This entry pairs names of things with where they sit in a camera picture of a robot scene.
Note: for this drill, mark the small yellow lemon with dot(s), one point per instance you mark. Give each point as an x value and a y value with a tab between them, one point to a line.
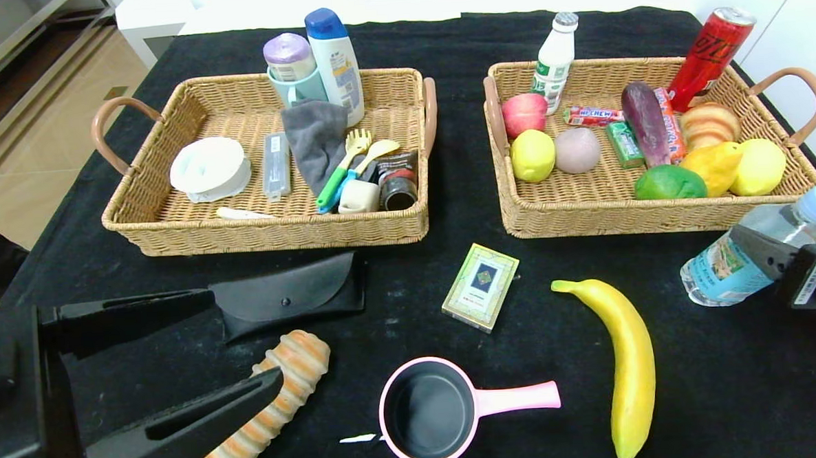
532	155

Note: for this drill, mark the white shampoo bottle blue cap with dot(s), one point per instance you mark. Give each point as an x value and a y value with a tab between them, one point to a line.
335	59

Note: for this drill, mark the ridged bread loaf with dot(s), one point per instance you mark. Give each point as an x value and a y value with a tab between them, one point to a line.
303	354

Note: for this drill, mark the croissant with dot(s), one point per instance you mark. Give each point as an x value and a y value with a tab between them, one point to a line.
710	125

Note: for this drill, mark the cream flat stick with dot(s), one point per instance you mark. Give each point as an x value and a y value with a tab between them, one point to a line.
238	212

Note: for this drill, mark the wicker basket with household items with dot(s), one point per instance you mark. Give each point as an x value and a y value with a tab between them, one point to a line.
263	230

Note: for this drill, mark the green gum pack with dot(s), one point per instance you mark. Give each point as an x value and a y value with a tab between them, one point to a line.
625	146

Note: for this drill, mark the orange snack packet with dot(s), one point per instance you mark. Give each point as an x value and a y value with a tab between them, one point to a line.
674	140

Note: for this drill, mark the white low bench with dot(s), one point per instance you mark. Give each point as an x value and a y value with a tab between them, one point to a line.
158	23

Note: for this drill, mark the clear plastic case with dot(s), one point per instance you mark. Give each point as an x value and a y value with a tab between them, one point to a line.
276	164

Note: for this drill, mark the white paper scrap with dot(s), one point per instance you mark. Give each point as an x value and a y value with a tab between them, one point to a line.
358	437

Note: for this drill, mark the wicker basket with food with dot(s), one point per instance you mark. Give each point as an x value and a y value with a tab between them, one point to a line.
621	215

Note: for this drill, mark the black glasses case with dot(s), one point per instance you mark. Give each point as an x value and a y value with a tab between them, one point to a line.
294	296

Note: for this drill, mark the grey cloth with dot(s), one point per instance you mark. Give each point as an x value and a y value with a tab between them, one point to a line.
315	142

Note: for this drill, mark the red chewy candy bar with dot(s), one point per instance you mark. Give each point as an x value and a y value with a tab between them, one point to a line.
589	115

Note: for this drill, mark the purple lid jar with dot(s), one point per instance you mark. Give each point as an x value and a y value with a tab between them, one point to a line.
289	54

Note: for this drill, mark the yellow banana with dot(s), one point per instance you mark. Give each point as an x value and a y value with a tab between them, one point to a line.
631	371

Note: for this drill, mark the large yellow lemon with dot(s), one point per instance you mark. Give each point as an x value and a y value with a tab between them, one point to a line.
760	167

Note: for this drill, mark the red drink can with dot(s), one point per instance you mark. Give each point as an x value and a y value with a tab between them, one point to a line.
710	56

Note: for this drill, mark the mint green mug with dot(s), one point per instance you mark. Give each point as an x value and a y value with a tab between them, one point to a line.
304	89

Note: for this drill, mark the pink saucepan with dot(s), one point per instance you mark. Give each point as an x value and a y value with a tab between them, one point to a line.
519	397

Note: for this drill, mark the dark cup in basket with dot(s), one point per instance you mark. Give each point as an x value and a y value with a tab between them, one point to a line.
399	176

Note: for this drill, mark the white cabinet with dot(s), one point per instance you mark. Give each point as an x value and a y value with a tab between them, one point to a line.
806	46

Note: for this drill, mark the black table cloth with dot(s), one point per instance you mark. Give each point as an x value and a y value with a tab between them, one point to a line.
460	151

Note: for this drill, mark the playing card box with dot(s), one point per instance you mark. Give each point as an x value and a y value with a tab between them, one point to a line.
479	288

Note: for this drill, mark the yellow mango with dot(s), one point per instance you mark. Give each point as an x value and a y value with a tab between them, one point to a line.
712	166

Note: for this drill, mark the small cream cup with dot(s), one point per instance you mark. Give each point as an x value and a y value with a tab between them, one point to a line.
358	197

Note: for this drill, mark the white round container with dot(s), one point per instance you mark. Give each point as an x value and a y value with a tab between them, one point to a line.
209	169

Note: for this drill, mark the white yogurt drink bottle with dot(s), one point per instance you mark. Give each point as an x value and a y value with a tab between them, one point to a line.
555	56

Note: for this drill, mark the grey metal shelf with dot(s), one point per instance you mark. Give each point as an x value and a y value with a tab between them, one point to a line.
0	40

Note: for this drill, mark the green lime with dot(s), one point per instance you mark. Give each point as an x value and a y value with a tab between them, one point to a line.
668	183

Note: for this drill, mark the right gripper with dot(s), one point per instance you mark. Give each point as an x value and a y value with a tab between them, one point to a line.
814	278

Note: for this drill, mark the clear water bottle blue cap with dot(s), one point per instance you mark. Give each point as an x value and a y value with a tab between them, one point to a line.
720	277

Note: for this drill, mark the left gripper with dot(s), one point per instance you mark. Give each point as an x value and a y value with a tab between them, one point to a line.
17	390

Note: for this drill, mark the pale pink round fruit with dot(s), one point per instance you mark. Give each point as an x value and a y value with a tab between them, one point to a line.
577	150

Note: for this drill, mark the purple eggplant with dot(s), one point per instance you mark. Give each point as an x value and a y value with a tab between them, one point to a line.
644	121

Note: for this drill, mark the red apple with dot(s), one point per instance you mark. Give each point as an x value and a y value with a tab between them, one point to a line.
523	112

